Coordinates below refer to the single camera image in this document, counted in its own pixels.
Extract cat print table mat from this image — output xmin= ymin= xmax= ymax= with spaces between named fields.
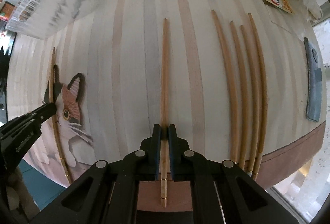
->
xmin=7 ymin=0 xmax=327 ymax=187

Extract blue grey phone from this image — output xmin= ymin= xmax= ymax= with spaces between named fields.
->
xmin=304 ymin=37 xmax=322 ymax=122

